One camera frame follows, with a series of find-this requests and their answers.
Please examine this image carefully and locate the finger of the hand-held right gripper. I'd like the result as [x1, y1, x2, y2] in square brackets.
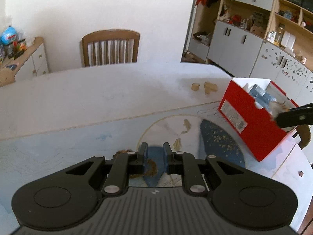
[273, 109, 313, 129]
[279, 103, 313, 115]

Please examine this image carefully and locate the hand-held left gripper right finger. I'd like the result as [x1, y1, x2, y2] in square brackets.
[163, 141, 246, 196]

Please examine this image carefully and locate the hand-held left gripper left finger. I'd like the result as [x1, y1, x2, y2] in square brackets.
[65, 142, 149, 196]

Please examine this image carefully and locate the tiger face toy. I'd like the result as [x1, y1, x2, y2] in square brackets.
[268, 99, 292, 118]

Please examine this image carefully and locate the red cardboard box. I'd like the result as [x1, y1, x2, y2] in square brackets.
[218, 78, 300, 162]

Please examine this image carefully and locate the wooden round-backed chair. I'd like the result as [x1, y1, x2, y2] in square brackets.
[292, 125, 311, 150]

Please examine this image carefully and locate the white container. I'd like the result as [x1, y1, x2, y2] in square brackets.
[281, 32, 295, 49]

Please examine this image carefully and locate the glass bottle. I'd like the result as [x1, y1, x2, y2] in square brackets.
[277, 24, 285, 46]

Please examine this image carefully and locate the rectangular wooden block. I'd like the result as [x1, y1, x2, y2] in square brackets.
[204, 81, 218, 95]

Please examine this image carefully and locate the wooden slatted chair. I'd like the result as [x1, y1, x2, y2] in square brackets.
[81, 29, 141, 67]

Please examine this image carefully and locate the white wooden sideboard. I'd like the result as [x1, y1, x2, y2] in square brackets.
[0, 37, 49, 87]

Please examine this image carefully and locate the small cardboard box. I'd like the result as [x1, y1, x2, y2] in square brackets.
[0, 69, 15, 87]

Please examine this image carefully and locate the blue plastic bag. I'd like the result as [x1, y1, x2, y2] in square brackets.
[1, 26, 19, 45]

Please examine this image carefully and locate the white wooden wall cabinet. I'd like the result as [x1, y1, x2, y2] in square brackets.
[182, 0, 313, 103]

